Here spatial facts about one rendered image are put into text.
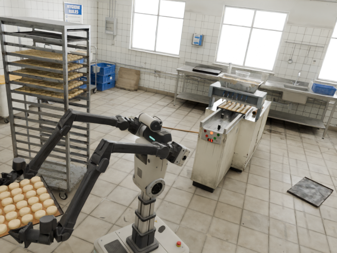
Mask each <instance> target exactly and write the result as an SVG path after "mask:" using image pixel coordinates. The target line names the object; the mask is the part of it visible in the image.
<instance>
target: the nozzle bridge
mask: <svg viewBox="0 0 337 253"><path fill-rule="evenodd" d="M228 92H229V98H227V95H228ZM223 93H225V96H224V97H223ZM232 94H234V97H233V99H231V98H232ZM237 94H238V99H237V100H236V97H237ZM266 95H267V92H263V91H258V90H257V91H256V92H255V93H249V92H245V91H240V90H236V89H231V88H227V87H222V86H221V85H220V82H216V83H213V84H211V85H210V88H209V93H208V96H209V97H210V100H209V106H208V107H212V106H213V105H214V101H215V97H216V98H220V99H224V100H228V101H232V102H236V103H240V104H244V105H248V106H252V107H256V108H257V113H256V117H255V119H257V120H258V119H259V118H260V114H261V110H262V107H263V104H264V103H265V99H266ZM242 96H243V97H242ZM241 97H242V98H243V99H242V101H240V100H241ZM246 97H247V102H245V99H246Z"/></svg>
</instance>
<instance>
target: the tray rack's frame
mask: <svg viewBox="0 0 337 253"><path fill-rule="evenodd" d="M4 21H8V22H15V23H22V24H29V25H37V26H44V27H51V28H58V29H61V28H62V25H65V26H66V27H67V29H85V28H89V25H87V24H79V23H72V22H65V21H57V20H49V19H42V18H35V17H0V41H1V50H2V58H3V67H4V76H5V84H6V93H7V101H8V110H9V119H10V127H11V136H12V144H13V153H14V158H18V149H17V140H16V131H15V122H14V113H13V104H12V94H11V85H10V76H9V67H8V58H7V49H6V40H5V31H4ZM45 160H46V161H51V162H55V163H60V164H65V165H66V163H63V162H59V161H54V160H49V159H45ZM41 167H45V168H50V169H55V170H59V171H64V172H66V167H62V166H57V165H53V164H48V163H44V162H43V164H42V165H41ZM70 167H71V168H70V173H71V174H72V175H71V176H70V177H71V181H72V182H71V190H72V189H73V188H74V187H75V186H76V185H77V184H78V183H79V182H80V180H81V179H82V178H83V177H84V176H85V174H86V172H87V167H82V166H77V165H73V164H70ZM38 173H41V174H45V175H50V176H54V177H59V178H63V179H67V176H66V174H61V173H57V172H52V171H48V170H43V169H39V170H38ZM43 178H44V179H45V181H46V183H47V184H48V186H49V188H53V189H57V190H59V191H60V194H61V197H63V198H65V192H67V182H66V181H61V180H57V179H52V178H48V177H43ZM17 180H18V181H22V180H24V177H23V174H22V175H21V176H20V177H19V178H17Z"/></svg>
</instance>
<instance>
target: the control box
mask: <svg viewBox="0 0 337 253"><path fill-rule="evenodd" d="M204 130H206V132H204ZM210 132H213V134H211V133H210ZM217 134H219V136H217ZM206 135H208V137H206ZM222 135H223V133H221V132H218V131H215V130H211V129H208V128H205V127H203V129H202V134H201V139H203V140H207V141H210V142H211V141H212V142H213V143H216V144H219V145H220V144H221V140H222ZM214 137H216V139H214ZM208 139H209V140H208Z"/></svg>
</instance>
